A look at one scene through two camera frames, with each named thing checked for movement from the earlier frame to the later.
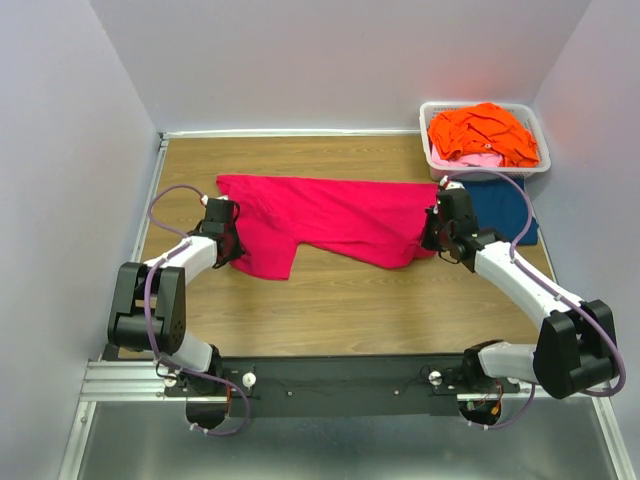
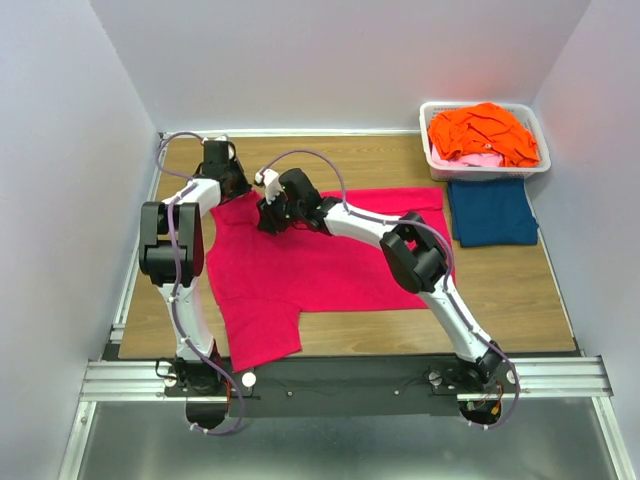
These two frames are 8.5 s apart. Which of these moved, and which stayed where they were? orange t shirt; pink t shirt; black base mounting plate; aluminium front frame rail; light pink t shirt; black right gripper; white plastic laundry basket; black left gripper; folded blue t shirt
Moved: black right gripper; black left gripper; pink t shirt
Stayed: folded blue t shirt; aluminium front frame rail; white plastic laundry basket; light pink t shirt; black base mounting plate; orange t shirt
